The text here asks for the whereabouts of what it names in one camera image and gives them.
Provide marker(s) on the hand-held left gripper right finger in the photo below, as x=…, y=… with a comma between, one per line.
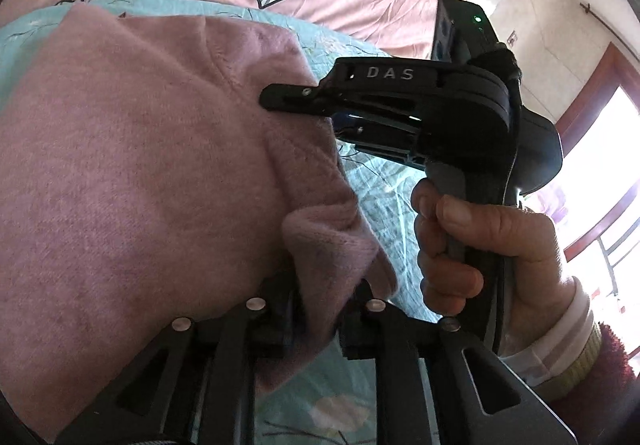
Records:
x=400, y=350

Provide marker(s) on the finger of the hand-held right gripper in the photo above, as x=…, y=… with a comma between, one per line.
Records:
x=292, y=99
x=350, y=122

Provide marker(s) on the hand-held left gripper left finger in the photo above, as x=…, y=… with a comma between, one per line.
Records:
x=227, y=350

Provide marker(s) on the pink knit sweater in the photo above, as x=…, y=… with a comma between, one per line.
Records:
x=125, y=175

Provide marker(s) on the person's right forearm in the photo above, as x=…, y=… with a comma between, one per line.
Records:
x=565, y=350

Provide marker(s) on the person's right hand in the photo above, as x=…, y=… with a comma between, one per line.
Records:
x=530, y=250

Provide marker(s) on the teal floral bed sheet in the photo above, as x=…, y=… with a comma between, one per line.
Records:
x=385, y=190

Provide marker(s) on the wooden framed window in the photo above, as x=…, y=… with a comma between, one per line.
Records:
x=615, y=135

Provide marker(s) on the dark curtain rod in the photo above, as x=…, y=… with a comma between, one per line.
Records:
x=600, y=18

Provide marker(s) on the small wall switch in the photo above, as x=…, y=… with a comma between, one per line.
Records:
x=511, y=38

